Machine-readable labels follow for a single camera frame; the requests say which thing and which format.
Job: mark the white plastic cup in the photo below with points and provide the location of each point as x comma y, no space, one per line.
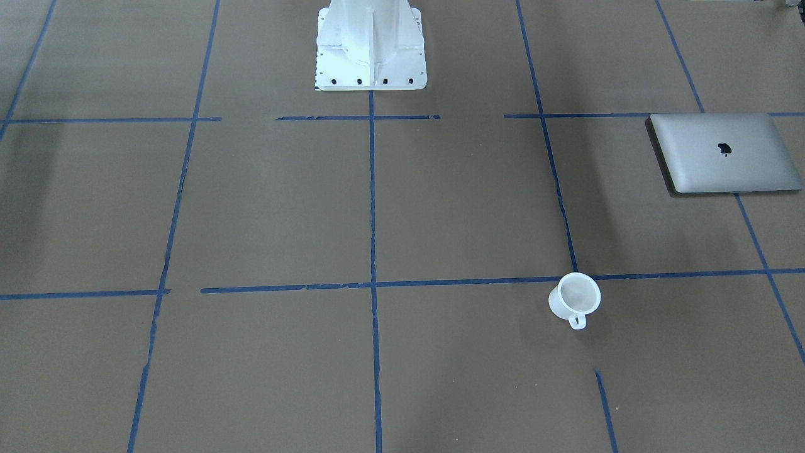
574,297

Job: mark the silver closed laptop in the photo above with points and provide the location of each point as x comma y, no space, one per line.
724,153

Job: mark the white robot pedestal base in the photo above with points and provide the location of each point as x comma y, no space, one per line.
370,45

